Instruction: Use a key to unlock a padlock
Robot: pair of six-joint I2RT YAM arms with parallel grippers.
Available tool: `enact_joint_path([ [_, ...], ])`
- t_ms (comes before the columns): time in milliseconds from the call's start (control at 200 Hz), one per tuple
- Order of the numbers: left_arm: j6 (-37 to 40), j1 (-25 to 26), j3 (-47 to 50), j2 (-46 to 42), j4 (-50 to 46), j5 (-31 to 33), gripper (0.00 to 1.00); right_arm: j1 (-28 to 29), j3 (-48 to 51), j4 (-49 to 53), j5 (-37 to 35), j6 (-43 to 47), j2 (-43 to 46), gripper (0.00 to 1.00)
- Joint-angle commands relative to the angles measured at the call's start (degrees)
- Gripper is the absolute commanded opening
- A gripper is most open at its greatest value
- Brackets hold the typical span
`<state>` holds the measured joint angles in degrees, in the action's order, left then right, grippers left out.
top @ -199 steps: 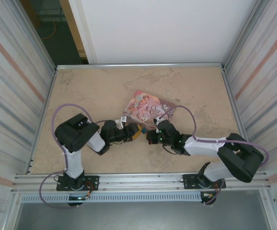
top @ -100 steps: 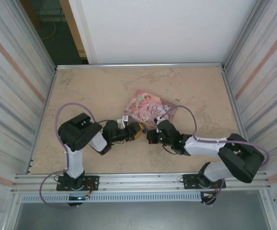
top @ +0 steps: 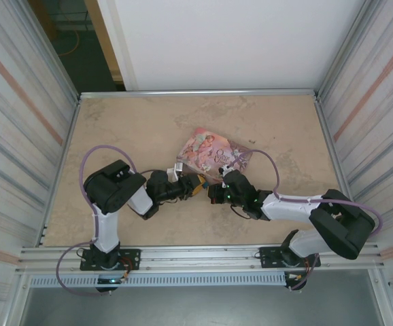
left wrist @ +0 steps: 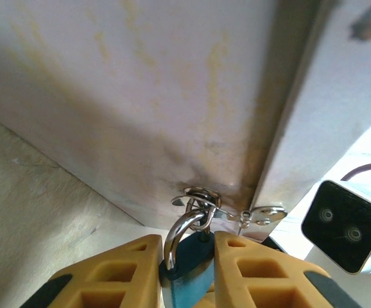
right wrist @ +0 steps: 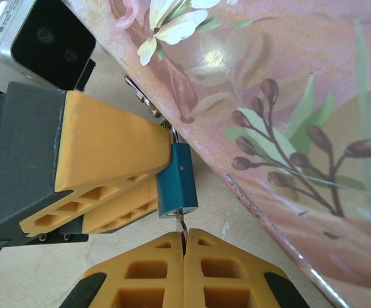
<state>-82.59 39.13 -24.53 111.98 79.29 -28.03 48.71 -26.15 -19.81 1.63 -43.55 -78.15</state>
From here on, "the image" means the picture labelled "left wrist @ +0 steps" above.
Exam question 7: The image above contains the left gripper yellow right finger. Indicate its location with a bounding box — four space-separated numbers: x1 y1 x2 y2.
213 230 363 308

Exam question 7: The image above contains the blue padlock silver shackle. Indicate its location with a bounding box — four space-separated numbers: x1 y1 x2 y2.
157 207 217 308

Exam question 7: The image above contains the black silver camera module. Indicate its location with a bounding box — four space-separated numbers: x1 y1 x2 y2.
300 180 371 275

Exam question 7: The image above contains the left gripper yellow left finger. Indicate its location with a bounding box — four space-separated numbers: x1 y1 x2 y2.
19 234 164 308

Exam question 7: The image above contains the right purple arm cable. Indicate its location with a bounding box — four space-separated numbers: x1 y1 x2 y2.
340 161 371 181

